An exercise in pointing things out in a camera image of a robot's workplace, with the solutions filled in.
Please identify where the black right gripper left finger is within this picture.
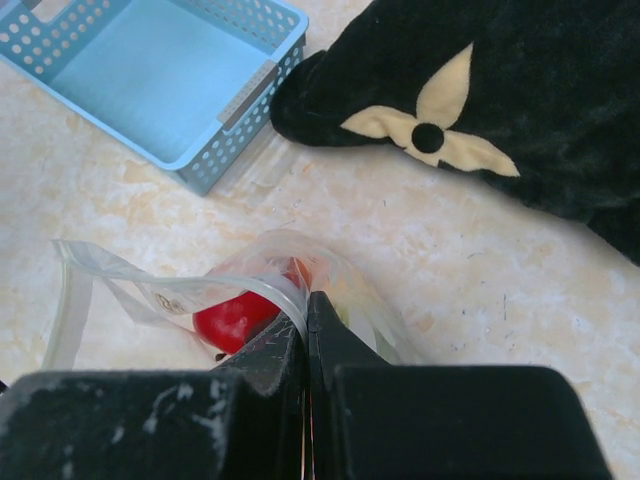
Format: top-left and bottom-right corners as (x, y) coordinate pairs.
(1, 317), (306, 479)

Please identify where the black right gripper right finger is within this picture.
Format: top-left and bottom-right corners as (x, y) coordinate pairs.
(307, 292), (611, 479)

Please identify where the red toy apple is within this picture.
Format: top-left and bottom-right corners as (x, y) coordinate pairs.
(192, 291), (281, 354)

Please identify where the clear dotted zip top bag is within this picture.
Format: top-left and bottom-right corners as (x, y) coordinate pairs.
(42, 230), (426, 370)

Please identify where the orange toy orange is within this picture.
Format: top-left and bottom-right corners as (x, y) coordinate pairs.
(283, 257), (312, 291)

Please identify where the light blue plastic basket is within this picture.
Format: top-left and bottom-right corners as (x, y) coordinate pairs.
(1, 0), (309, 196)

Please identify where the black pillow with cream flowers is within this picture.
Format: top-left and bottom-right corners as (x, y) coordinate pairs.
(270, 1), (639, 261)

